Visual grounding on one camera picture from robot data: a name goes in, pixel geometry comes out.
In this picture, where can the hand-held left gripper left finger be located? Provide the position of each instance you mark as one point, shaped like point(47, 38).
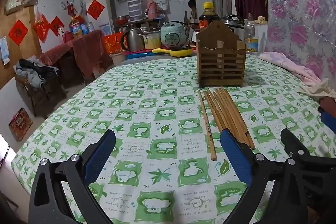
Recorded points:
point(99, 158)

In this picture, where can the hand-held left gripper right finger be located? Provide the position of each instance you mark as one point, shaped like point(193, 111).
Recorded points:
point(236, 158)

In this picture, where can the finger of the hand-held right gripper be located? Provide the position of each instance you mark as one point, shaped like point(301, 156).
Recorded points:
point(288, 140)
point(328, 121)

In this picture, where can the pale printed single chopstick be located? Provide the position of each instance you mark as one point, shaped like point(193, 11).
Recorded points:
point(207, 124)

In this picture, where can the bunch of brown wooden chopsticks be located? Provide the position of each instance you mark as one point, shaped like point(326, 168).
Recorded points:
point(228, 113)

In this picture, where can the wooden slatted chopstick holder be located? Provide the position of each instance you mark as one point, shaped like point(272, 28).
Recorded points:
point(220, 66)

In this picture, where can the dark red cloth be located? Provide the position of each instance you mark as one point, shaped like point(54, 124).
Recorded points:
point(328, 104)

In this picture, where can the cream crumpled cloth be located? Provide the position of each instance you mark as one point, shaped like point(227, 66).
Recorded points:
point(323, 90)

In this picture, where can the pink floral cloth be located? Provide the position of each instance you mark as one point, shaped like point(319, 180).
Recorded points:
point(288, 64)

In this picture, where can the green checked tablecloth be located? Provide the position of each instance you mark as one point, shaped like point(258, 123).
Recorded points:
point(157, 108)

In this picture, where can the wooden chair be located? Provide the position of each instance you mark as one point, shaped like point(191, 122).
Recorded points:
point(39, 100)

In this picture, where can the red cardboard gift box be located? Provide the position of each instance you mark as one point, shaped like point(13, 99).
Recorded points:
point(20, 124)

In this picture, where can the brown cardboard box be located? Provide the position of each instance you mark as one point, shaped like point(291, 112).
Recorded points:
point(98, 69)

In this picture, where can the pile of grey clothes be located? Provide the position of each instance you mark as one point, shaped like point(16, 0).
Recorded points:
point(34, 71)

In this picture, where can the table with red cloth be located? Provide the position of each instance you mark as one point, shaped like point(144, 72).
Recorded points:
point(84, 50)

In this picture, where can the floral plastic sheet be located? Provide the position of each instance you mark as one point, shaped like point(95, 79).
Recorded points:
point(299, 16)

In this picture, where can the blue mat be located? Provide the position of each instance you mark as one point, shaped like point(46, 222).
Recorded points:
point(139, 54)

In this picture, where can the clear plastic bottle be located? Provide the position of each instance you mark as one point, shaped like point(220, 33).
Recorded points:
point(251, 35)

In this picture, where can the white box yellow top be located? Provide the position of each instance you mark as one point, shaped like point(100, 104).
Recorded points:
point(262, 26)

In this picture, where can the red gift bag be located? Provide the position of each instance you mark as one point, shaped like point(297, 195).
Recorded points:
point(113, 43)

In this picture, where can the yellow frying pan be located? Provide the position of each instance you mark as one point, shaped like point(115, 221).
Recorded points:
point(181, 52)

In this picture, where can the steel electric kettle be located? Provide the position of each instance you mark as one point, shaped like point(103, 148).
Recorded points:
point(134, 40)

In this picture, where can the wooden door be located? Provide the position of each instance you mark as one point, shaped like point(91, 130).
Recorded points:
point(26, 56)

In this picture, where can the cream pot with lid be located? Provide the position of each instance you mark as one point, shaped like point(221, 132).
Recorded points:
point(152, 41)

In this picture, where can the black steel pressure cooker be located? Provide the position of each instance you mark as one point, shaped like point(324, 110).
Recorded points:
point(233, 23)

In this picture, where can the yellow cooking oil bottle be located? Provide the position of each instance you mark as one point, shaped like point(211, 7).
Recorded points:
point(76, 27)

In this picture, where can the light green rice cooker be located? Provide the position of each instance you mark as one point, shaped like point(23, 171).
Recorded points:
point(172, 36)

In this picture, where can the red basin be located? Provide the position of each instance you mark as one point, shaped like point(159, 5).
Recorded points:
point(122, 20)

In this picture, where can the red diamond paper decoration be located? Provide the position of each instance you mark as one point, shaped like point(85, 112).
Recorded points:
point(17, 32)
point(95, 9)
point(56, 26)

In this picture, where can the dark soy sauce bottle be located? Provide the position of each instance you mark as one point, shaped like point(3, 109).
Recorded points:
point(208, 19)

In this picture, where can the red hanging plastic bag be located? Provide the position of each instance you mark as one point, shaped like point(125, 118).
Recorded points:
point(40, 27)

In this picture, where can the white refrigerator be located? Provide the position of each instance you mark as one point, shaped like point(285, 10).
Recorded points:
point(110, 11)

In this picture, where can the stacked grey food container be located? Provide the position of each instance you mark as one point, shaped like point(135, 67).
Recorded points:
point(134, 6)

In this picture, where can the pink thermos flask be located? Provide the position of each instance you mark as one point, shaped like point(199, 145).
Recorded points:
point(151, 10)

